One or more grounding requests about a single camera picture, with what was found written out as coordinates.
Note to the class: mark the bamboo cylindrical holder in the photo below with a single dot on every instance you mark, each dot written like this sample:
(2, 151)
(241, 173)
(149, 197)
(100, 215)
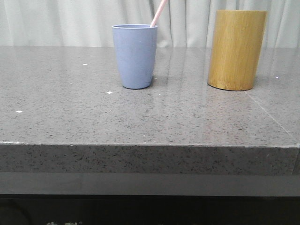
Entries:
(236, 47)

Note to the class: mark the blue plastic cup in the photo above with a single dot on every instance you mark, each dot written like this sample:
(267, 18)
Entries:
(135, 47)

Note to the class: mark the pink chopstick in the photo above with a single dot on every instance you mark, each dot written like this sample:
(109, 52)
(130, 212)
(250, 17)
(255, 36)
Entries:
(158, 12)

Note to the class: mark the white pleated curtain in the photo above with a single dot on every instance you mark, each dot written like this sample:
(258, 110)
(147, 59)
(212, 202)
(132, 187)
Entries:
(183, 23)

